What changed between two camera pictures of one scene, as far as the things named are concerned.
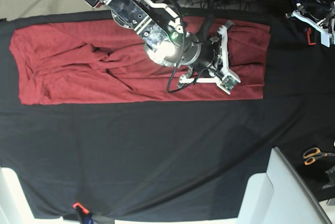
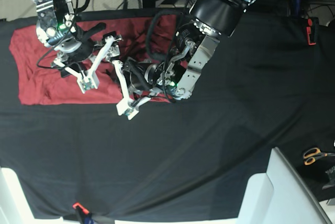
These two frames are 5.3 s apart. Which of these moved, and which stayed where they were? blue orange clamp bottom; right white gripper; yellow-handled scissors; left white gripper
Moved: left white gripper; right white gripper
Stayed: blue orange clamp bottom; yellow-handled scissors
